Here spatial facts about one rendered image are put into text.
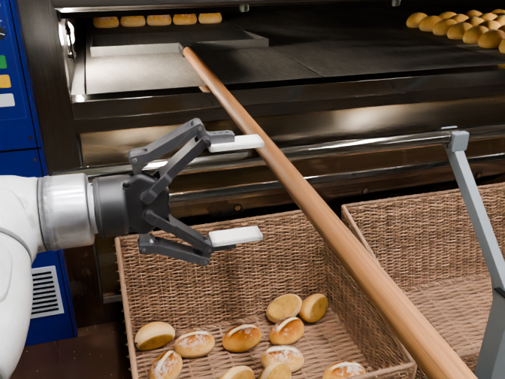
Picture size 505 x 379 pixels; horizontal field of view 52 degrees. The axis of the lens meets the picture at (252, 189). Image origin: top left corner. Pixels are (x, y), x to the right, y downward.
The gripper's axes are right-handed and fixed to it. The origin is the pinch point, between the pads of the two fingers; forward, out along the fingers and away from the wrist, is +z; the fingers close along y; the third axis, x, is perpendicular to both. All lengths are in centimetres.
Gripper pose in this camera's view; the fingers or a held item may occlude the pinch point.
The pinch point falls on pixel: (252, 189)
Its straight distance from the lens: 69.1
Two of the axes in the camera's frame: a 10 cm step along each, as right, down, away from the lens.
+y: 0.0, 9.0, 4.3
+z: 9.6, -1.1, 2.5
